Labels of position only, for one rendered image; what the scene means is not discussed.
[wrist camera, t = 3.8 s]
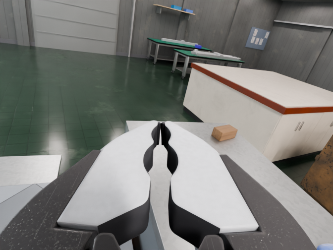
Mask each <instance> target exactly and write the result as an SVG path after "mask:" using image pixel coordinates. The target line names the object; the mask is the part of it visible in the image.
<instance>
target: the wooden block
mask: <svg viewBox="0 0 333 250"><path fill-rule="evenodd" d="M237 131H238V130H237V129H236V128H234V127H233V126H231V125H222V126H217V127H214V129H213V132H212V135H211V136H213V137H214V138H215V139H217V140H218V141H223V140H227V139H232V138H235V136H236V133H237Z"/></svg>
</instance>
